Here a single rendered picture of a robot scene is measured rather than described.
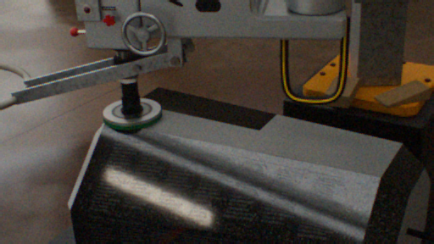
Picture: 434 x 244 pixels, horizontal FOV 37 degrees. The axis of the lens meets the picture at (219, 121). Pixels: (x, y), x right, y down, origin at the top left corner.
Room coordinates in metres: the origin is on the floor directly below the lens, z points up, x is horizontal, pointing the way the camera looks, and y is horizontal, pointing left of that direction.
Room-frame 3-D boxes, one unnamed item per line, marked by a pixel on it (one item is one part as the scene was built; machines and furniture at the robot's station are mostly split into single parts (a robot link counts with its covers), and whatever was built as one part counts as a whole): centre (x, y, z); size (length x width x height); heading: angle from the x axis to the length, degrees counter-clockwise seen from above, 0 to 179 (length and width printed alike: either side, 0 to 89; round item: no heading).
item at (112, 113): (2.18, 0.32, 0.87); 0.21 x 0.21 x 0.01
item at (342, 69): (2.06, -0.33, 1.08); 0.23 x 0.03 x 0.32; 80
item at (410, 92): (2.38, -0.74, 0.80); 0.20 x 0.10 x 0.05; 109
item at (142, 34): (2.04, 0.22, 1.22); 0.15 x 0.10 x 0.15; 80
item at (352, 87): (2.42, -0.50, 0.81); 0.20 x 0.10 x 0.05; 156
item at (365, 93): (2.61, -0.68, 0.76); 0.49 x 0.49 x 0.05; 58
